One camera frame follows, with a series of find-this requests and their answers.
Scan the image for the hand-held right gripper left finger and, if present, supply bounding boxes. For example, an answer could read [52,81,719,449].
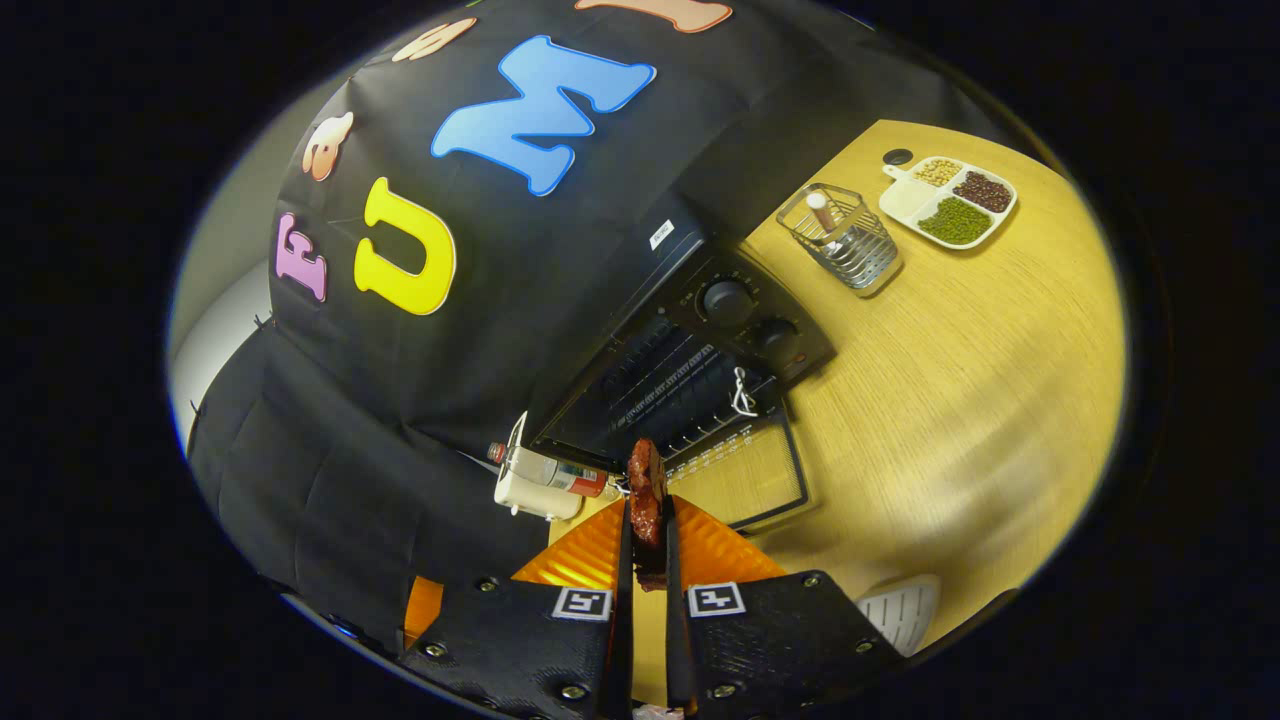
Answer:
[400,495,637,720]

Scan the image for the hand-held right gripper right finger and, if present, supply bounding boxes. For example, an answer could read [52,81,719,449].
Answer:
[665,495,907,720]

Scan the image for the red grilled meat piece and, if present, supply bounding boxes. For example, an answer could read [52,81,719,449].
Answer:
[625,438,671,592]

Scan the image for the black electric oven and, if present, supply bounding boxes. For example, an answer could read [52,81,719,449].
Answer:
[528,195,837,531]

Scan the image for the white ridged plate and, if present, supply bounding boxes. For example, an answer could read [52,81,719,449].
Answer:
[855,575,941,658]

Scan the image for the white toaster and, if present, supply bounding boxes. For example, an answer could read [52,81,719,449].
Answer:
[493,412,586,521]

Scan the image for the red label bottle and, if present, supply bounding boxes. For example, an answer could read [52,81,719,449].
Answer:
[487,441,611,498]

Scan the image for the white divided plate with beans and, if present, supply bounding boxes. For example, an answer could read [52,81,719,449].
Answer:
[878,155,1019,250]

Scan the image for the metal wire basket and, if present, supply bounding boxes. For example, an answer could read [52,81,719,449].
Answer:
[776,182,904,298]

